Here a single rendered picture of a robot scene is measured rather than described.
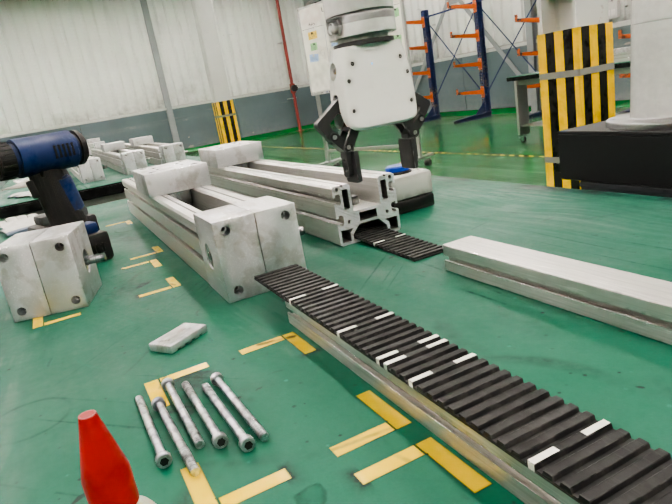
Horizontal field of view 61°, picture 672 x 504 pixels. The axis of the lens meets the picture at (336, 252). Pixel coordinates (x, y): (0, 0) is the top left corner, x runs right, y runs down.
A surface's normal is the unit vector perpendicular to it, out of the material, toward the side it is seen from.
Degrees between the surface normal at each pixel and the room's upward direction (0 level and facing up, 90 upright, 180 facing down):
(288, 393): 0
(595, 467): 0
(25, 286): 90
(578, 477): 0
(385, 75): 90
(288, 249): 90
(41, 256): 90
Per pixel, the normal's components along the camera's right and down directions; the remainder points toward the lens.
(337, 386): -0.16, -0.95
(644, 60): -0.93, 0.22
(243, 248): 0.44, 0.18
